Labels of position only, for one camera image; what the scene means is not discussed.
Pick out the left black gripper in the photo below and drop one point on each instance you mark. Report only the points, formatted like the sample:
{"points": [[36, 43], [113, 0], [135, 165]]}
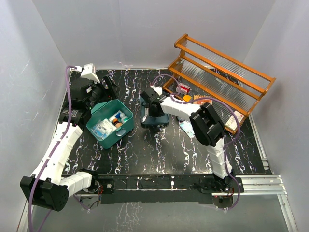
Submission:
{"points": [[111, 91]]}

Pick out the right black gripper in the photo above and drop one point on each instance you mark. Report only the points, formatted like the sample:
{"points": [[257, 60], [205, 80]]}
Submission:
{"points": [[154, 115]]}

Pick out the blue white bandage roll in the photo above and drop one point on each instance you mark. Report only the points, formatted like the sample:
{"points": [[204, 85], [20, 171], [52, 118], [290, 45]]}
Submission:
{"points": [[115, 115]]}

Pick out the green medicine kit box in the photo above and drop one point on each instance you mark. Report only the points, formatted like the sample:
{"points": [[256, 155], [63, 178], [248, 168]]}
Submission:
{"points": [[104, 111]]}

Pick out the blue white bandage packet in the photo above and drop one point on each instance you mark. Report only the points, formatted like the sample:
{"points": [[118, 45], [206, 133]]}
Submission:
{"points": [[102, 129]]}

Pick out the blue white mask packet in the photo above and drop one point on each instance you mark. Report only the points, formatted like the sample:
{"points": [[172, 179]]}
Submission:
{"points": [[187, 128]]}

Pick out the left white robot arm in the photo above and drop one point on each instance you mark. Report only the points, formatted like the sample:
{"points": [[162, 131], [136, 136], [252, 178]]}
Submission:
{"points": [[45, 187]]}

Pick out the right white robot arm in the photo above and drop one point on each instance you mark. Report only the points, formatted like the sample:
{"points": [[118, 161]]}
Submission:
{"points": [[207, 126]]}

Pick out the white green medicine bottle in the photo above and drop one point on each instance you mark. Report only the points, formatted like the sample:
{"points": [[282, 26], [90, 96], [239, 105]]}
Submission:
{"points": [[123, 117]]}

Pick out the orange cap medicine bottle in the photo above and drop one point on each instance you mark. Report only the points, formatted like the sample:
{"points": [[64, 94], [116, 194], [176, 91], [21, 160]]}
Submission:
{"points": [[116, 122]]}

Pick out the red white medicine box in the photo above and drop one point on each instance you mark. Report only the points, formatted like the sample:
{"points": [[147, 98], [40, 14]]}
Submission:
{"points": [[182, 88]]}

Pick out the yellow grey sponge block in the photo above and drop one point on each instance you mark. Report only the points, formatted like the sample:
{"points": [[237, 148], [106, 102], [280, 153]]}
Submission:
{"points": [[187, 98]]}

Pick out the orange spiral notepad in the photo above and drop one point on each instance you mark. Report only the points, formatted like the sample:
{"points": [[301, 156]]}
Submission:
{"points": [[201, 99]]}

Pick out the orange wooden shelf rack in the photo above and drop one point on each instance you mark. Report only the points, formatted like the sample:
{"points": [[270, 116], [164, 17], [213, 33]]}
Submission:
{"points": [[215, 74]]}

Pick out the black front base bar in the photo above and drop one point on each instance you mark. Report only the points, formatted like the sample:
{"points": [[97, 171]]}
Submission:
{"points": [[165, 188]]}

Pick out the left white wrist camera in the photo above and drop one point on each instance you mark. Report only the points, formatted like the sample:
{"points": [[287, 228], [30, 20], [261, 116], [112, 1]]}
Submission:
{"points": [[88, 71]]}

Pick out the aluminium frame rail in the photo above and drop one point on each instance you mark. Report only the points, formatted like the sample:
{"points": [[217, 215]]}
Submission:
{"points": [[252, 184]]}

